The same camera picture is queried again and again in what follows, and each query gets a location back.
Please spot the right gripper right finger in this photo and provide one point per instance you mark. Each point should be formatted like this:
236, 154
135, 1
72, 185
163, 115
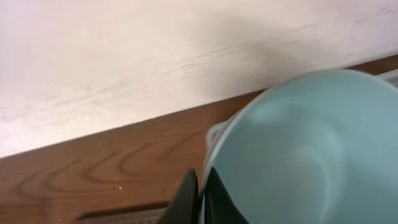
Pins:
219, 208

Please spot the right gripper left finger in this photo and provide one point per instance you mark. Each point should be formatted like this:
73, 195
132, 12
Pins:
183, 209

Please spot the light blue bowl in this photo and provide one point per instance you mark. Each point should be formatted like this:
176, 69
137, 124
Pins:
318, 148

